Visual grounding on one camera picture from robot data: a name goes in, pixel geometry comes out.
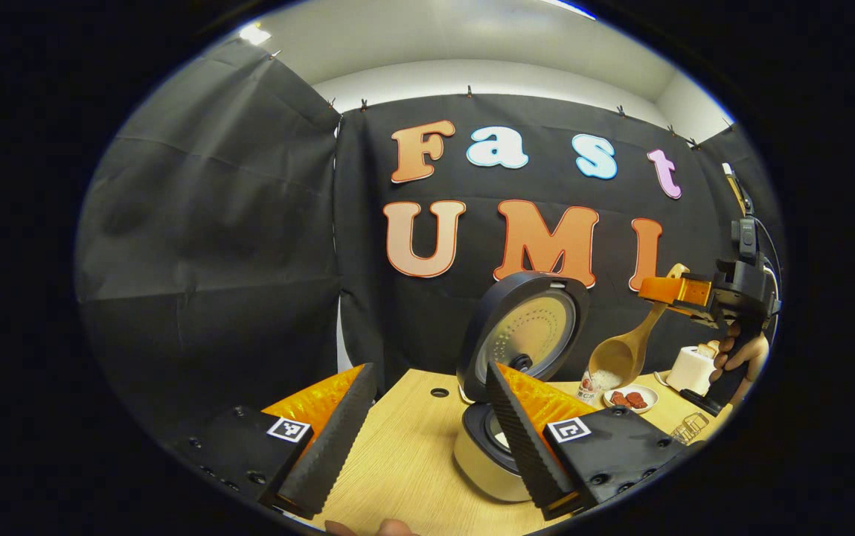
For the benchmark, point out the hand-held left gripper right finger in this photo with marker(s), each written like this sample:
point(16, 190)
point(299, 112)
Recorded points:
point(520, 435)

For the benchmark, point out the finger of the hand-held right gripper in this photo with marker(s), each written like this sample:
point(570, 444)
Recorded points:
point(676, 290)

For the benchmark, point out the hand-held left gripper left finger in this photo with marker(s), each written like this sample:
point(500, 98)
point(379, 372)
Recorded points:
point(334, 439)

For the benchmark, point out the wooden spoon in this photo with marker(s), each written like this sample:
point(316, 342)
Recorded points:
point(620, 353)

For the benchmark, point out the spoonful of white rice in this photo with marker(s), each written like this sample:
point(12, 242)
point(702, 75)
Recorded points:
point(606, 381)

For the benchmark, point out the black and silver rice cooker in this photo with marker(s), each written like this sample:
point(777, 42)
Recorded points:
point(531, 327)

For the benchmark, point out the toast slice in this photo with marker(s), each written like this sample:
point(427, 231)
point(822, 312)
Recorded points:
point(706, 351)

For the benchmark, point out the clear plastic bottle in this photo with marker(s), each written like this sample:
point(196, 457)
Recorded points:
point(585, 391)

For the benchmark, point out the white toaster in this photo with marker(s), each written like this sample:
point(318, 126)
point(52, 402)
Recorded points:
point(687, 371)

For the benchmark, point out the black table grommet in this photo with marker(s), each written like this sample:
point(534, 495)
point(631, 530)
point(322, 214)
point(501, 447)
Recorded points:
point(439, 391)

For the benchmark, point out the red meat piece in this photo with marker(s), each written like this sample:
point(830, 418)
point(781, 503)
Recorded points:
point(618, 399)
point(635, 400)

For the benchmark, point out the white plate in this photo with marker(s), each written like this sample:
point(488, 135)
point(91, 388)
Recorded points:
point(652, 398)

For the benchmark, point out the black backdrop cloth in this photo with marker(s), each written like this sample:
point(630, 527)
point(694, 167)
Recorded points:
point(196, 260)

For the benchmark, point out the ceiling light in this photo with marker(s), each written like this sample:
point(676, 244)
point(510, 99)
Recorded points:
point(256, 33)

